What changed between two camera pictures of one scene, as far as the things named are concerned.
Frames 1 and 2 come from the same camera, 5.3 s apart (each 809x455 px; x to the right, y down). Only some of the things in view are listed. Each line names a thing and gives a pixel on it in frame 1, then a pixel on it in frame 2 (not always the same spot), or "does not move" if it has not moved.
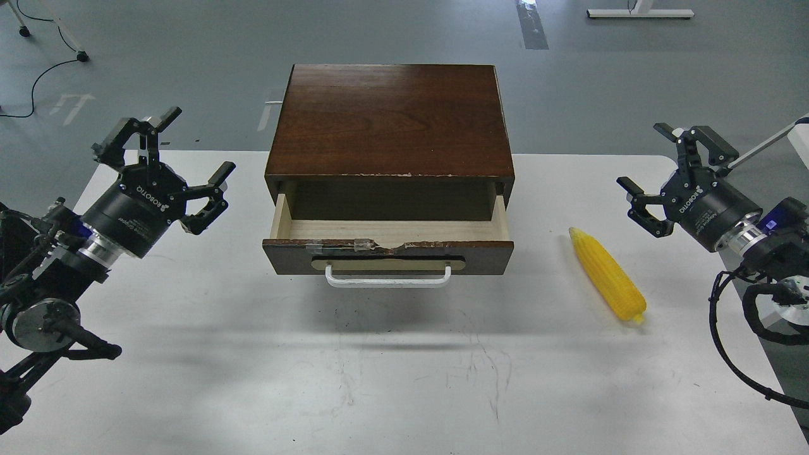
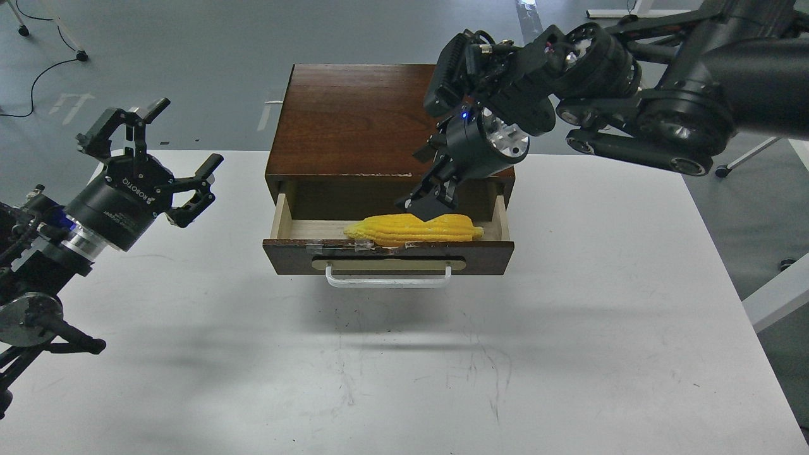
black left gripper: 148,198 -> 479,142
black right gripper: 705,203 -> 438,166
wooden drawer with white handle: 387,253 does not move
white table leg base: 644,9 does not move
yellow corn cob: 618,290 -> 397,229
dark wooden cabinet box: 392,142 does not move
